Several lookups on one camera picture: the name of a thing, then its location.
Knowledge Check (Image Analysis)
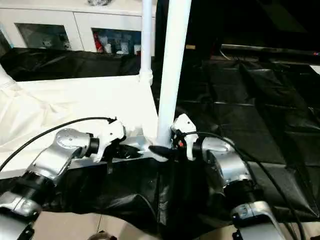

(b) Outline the black white patterned ornament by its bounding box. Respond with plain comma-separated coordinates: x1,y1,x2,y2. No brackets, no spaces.
87,0,113,7

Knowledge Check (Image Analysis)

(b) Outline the red packet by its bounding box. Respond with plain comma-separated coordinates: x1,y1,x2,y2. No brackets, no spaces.
94,33,103,53

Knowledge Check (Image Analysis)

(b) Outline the white plastic table top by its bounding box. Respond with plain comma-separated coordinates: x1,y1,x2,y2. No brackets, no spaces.
0,74,174,180

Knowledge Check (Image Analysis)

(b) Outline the dark grey robot foot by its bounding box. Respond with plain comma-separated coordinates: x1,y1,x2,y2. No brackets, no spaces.
86,231,116,240

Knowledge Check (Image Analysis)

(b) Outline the white jar blue print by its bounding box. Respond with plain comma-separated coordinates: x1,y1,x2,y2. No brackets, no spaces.
116,41,130,55

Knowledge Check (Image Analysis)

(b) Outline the black plastic mat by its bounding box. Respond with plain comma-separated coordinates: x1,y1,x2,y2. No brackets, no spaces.
0,46,320,240

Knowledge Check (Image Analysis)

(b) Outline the white cabinet with glass doors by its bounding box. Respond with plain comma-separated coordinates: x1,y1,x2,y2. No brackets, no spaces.
0,0,158,56

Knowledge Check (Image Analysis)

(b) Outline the long black bar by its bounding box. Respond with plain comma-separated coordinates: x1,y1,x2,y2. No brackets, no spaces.
220,43,320,58

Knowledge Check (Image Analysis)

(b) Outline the white plastic table leg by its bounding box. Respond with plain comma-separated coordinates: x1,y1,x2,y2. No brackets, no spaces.
154,0,193,151
0,66,16,86
138,0,158,86

